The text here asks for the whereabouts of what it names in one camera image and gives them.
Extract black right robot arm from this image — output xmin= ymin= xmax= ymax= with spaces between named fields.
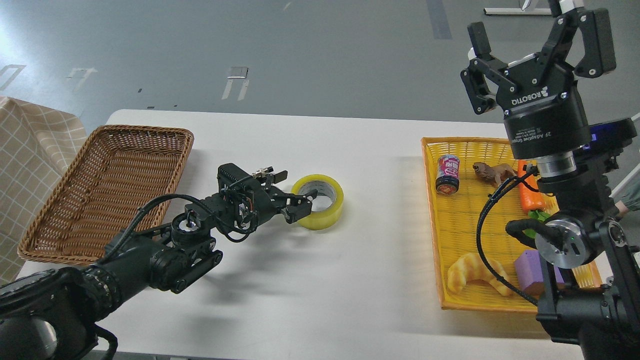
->
xmin=461 ymin=0 xmax=639 ymax=360

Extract brown toy animal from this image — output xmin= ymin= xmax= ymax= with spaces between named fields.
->
xmin=471 ymin=162 xmax=517 ymax=187

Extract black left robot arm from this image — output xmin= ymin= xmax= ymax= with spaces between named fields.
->
xmin=1 ymin=162 xmax=319 ymax=360

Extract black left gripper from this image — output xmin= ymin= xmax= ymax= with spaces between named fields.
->
xmin=217 ymin=163 xmax=318 ymax=236

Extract purple block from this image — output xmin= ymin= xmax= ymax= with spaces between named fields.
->
xmin=514 ymin=249 xmax=545 ymax=299

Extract beige checkered cloth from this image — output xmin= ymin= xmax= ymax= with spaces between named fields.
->
xmin=0 ymin=96 xmax=87 ymax=284

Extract orange toy carrot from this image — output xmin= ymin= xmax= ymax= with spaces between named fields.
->
xmin=517 ymin=159 xmax=551 ymax=239

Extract yellow plastic basket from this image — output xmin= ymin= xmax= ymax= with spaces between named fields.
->
xmin=421 ymin=137 xmax=603 ymax=315

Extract person in green sleeve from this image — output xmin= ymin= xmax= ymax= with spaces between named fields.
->
xmin=614 ymin=151 xmax=640 ymax=220

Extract toy croissant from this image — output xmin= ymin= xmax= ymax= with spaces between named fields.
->
xmin=446 ymin=252 xmax=514 ymax=297

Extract yellow tape roll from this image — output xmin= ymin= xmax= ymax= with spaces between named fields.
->
xmin=292 ymin=174 xmax=345 ymax=231

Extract white stand base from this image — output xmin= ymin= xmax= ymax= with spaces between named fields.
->
xmin=483 ymin=7 xmax=562 ymax=18

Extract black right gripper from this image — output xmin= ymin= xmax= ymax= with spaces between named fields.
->
xmin=461 ymin=0 xmax=617 ymax=160

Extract small drink can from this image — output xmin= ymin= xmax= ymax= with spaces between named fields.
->
xmin=435 ymin=153 xmax=461 ymax=195

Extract brown wicker basket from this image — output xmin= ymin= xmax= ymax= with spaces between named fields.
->
xmin=17 ymin=124 xmax=195 ymax=265

